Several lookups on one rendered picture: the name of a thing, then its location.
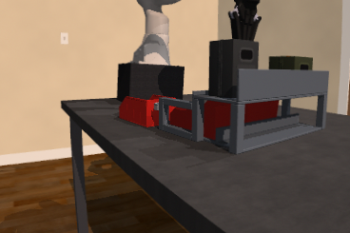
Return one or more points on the olive green case with orange latches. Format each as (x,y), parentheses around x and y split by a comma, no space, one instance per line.
(290,62)

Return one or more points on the grey metal shelf frame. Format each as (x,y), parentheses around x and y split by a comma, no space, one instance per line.
(254,86)

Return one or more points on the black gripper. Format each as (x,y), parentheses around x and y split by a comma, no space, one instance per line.
(247,28)

